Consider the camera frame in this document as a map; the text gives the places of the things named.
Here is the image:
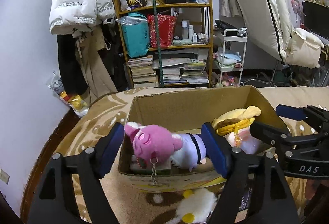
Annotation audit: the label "black monitor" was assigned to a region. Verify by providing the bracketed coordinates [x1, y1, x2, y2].
[302, 1, 329, 39]

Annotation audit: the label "pink plush bear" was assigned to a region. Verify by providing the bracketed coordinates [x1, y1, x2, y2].
[124, 122, 183, 168]

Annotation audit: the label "open cardboard box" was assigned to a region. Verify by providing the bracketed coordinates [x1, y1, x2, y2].
[118, 86, 288, 192]

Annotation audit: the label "stack of books left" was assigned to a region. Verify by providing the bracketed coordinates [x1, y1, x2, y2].
[128, 55, 158, 84]

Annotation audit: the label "black Face tissue pack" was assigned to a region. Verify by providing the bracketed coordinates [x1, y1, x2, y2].
[239, 187, 252, 212]

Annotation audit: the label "wooden bookshelf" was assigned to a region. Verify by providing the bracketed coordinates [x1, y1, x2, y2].
[112, 0, 215, 88]

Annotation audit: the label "person right hand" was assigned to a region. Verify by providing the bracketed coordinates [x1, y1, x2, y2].
[305, 179, 328, 200]

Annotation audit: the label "wall socket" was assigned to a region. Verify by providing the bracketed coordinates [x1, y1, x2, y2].
[0, 169, 10, 184]

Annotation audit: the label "yellow dog plush keychain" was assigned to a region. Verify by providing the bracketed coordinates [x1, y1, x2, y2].
[211, 106, 262, 136]

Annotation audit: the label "white puffer jacket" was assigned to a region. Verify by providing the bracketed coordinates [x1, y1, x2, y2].
[49, 0, 115, 36]

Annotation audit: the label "plastic bag of toys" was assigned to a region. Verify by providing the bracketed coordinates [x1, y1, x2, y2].
[47, 71, 89, 118]

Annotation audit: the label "white rolling cart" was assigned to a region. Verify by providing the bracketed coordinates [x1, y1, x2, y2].
[213, 28, 248, 87]

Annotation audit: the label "purple suit white-haired plush doll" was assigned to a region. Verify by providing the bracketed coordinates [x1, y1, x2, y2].
[171, 133, 206, 172]

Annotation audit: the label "white fluffy plush yellow pompoms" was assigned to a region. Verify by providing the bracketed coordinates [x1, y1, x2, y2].
[166, 188, 217, 223]

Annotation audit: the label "green pole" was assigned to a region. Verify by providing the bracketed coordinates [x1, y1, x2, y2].
[152, 0, 164, 88]

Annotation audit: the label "red patterned bag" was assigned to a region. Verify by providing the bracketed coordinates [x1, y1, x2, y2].
[147, 14, 177, 48]

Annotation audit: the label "teal bag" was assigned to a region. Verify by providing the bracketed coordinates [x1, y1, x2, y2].
[119, 13, 150, 58]

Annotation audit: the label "beige trench coat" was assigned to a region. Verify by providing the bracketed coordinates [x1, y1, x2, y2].
[76, 26, 117, 105]

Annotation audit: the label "pink swirl roll plush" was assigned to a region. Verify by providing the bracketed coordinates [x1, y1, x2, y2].
[224, 127, 264, 154]

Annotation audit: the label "cream folded mattress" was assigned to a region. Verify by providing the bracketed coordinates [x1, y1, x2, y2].
[237, 0, 295, 64]

